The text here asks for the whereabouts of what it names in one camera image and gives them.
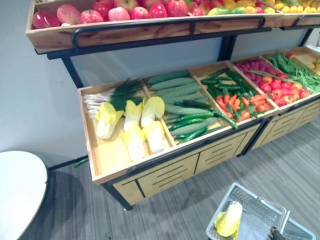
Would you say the green bean pile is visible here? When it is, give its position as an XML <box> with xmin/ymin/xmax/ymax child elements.
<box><xmin>268</xmin><ymin>50</ymin><xmax>320</xmax><ymax>94</ymax></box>

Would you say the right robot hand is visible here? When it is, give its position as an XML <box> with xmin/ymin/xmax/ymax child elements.
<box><xmin>269</xmin><ymin>225</ymin><xmax>285</xmax><ymax>240</ymax></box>

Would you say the yellow vegetable pile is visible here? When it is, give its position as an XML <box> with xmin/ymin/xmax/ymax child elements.
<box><xmin>305</xmin><ymin>59</ymin><xmax>320</xmax><ymax>73</ymax></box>

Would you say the narrow wooden produce stand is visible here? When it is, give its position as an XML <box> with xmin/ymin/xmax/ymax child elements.
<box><xmin>229</xmin><ymin>0</ymin><xmax>320</xmax><ymax>156</ymax></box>

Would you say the light green loofah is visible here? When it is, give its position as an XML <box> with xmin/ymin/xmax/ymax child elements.
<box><xmin>155</xmin><ymin>83</ymin><xmax>203</xmax><ymax>98</ymax></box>
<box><xmin>147</xmin><ymin>70</ymin><xmax>190</xmax><ymax>85</ymax></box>
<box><xmin>161</xmin><ymin>92</ymin><xmax>206</xmax><ymax>104</ymax></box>
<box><xmin>164</xmin><ymin>103</ymin><xmax>209</xmax><ymax>116</ymax></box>
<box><xmin>149</xmin><ymin>77</ymin><xmax>198</xmax><ymax>92</ymax></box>
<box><xmin>170</xmin><ymin>116</ymin><xmax>219</xmax><ymax>137</ymax></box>

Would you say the pink red vegetable pile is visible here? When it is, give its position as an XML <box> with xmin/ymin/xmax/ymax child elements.
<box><xmin>234</xmin><ymin>59</ymin><xmax>279</xmax><ymax>82</ymax></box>

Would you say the wide wooden produce stand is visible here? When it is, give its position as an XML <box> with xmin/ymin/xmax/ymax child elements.
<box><xmin>24</xmin><ymin>0</ymin><xmax>286</xmax><ymax>211</ymax></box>

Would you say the wooden cabinet door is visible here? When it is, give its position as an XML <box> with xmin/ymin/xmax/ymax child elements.
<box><xmin>195</xmin><ymin>132</ymin><xmax>249</xmax><ymax>174</ymax></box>
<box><xmin>135</xmin><ymin>152</ymin><xmax>201</xmax><ymax>199</ymax></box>

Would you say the yellow lemon pile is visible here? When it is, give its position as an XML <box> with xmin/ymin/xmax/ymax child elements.
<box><xmin>273</xmin><ymin>1</ymin><xmax>320</xmax><ymax>15</ymax></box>

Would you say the pink red mango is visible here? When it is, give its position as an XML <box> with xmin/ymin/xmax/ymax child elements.
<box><xmin>56</xmin><ymin>4</ymin><xmax>82</xmax><ymax>26</ymax></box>

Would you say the grey basket handle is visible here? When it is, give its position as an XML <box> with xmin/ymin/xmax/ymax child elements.
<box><xmin>258</xmin><ymin>196</ymin><xmax>291</xmax><ymax>235</ymax></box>

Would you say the green onion bunch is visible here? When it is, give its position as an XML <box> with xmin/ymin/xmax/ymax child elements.
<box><xmin>82</xmin><ymin>77</ymin><xmax>146</xmax><ymax>120</ymax></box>

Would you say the long green bean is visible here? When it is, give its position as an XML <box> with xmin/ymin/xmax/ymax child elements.
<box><xmin>247</xmin><ymin>69</ymin><xmax>296</xmax><ymax>84</ymax></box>

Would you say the red apple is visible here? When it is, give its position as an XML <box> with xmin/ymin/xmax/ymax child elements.
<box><xmin>149</xmin><ymin>3</ymin><xmax>168</xmax><ymax>19</ymax></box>
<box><xmin>129</xmin><ymin>6</ymin><xmax>151</xmax><ymax>21</ymax></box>
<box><xmin>165</xmin><ymin>0</ymin><xmax>189</xmax><ymax>18</ymax></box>
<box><xmin>113</xmin><ymin>0</ymin><xmax>139</xmax><ymax>11</ymax></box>
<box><xmin>79</xmin><ymin>9</ymin><xmax>105</xmax><ymax>25</ymax></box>
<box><xmin>91</xmin><ymin>0</ymin><xmax>112</xmax><ymax>15</ymax></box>
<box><xmin>107</xmin><ymin>6</ymin><xmax>132</xmax><ymax>22</ymax></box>

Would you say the short black stand rail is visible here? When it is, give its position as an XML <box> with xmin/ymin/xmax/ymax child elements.
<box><xmin>294</xmin><ymin>14</ymin><xmax>320</xmax><ymax>27</ymax></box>

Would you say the yellow napa cabbage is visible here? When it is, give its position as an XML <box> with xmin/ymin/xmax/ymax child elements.
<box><xmin>142</xmin><ymin>120</ymin><xmax>166</xmax><ymax>154</ymax></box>
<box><xmin>121</xmin><ymin>123</ymin><xmax>147</xmax><ymax>162</ymax></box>
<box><xmin>214</xmin><ymin>200</ymin><xmax>244</xmax><ymax>238</ymax></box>
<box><xmin>140</xmin><ymin>96</ymin><xmax>167</xmax><ymax>129</ymax></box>
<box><xmin>95</xmin><ymin>101</ymin><xmax>125</xmax><ymax>140</ymax></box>
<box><xmin>123</xmin><ymin>99</ymin><xmax>144</xmax><ymax>132</ymax></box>

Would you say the white round table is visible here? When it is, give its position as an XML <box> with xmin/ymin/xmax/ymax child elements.
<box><xmin>0</xmin><ymin>150</ymin><xmax>49</xmax><ymax>240</ymax></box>

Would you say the long black stand rail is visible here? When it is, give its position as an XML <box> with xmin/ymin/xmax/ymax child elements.
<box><xmin>71</xmin><ymin>16</ymin><xmax>267</xmax><ymax>50</ymax></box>

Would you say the grey plastic shopping basket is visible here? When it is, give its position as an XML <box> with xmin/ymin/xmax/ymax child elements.
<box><xmin>205</xmin><ymin>182</ymin><xmax>317</xmax><ymax>240</ymax></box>

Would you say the dark red mango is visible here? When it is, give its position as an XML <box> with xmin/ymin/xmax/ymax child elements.
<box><xmin>31</xmin><ymin>11</ymin><xmax>61</xmax><ymax>30</ymax></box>

